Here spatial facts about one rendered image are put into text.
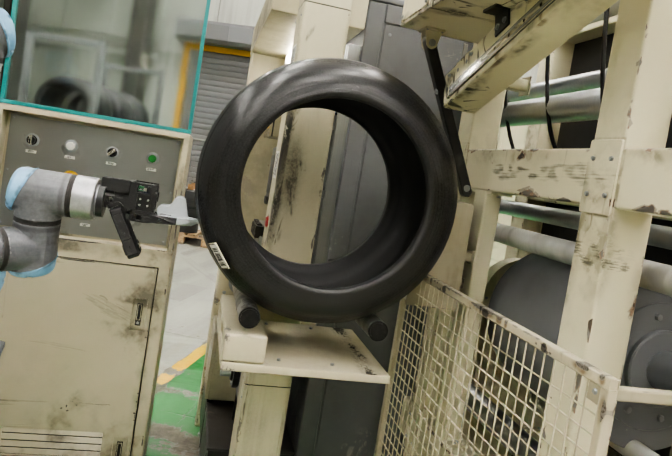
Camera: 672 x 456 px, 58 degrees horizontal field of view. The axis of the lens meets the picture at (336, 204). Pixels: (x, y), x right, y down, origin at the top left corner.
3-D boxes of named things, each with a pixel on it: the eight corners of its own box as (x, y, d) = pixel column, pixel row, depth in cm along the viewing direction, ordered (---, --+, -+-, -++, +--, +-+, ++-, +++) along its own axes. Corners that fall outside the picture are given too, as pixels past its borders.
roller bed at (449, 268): (385, 288, 183) (401, 191, 181) (430, 294, 186) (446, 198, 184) (406, 304, 163) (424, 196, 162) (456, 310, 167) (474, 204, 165)
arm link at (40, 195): (15, 206, 128) (20, 160, 127) (77, 215, 131) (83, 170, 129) (0, 216, 119) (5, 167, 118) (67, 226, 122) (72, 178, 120)
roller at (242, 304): (251, 287, 159) (234, 293, 158) (246, 271, 158) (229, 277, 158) (263, 325, 125) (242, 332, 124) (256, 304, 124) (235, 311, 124)
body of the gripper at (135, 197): (159, 186, 125) (99, 176, 123) (153, 227, 126) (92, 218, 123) (162, 184, 133) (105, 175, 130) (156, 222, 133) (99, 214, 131)
